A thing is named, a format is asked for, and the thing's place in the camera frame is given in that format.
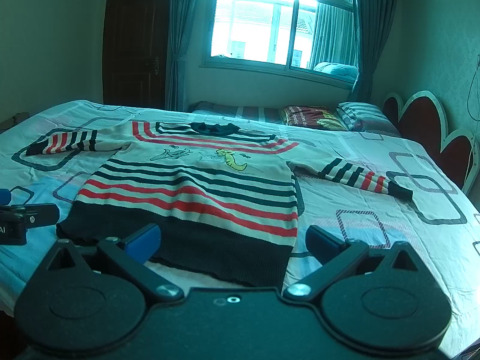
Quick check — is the striped knit dinosaur sweater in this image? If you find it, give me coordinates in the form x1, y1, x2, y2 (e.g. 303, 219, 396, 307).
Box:
27, 121, 413, 288

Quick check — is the patterned white bed sheet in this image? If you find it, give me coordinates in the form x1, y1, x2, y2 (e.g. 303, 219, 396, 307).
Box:
1, 100, 479, 357

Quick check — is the grey striped pillow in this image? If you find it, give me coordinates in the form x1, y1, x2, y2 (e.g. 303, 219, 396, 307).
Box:
336, 102, 400, 137

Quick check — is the maroon yellow folded blanket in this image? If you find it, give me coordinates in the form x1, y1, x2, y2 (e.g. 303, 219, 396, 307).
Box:
280, 106, 347, 131

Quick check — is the striped purple blue bedding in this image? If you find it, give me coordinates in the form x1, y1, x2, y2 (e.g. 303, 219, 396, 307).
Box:
189, 102, 284, 125

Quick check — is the red white scalloped headboard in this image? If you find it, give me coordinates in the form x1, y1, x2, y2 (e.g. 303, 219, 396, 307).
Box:
381, 90, 479, 194

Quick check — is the teal cushion on windowsill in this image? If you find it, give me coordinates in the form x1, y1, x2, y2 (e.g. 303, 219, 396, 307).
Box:
313, 62, 358, 83

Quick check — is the dark wooden door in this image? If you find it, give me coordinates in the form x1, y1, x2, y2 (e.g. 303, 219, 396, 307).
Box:
103, 0, 170, 109

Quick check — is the teal right curtain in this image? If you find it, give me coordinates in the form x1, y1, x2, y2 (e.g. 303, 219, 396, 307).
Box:
349, 0, 397, 102

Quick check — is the hanging wall cable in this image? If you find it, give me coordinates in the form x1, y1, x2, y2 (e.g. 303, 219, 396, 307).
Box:
466, 53, 480, 123

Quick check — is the window with white frame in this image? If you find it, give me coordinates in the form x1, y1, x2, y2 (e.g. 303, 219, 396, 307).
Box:
203, 0, 358, 86

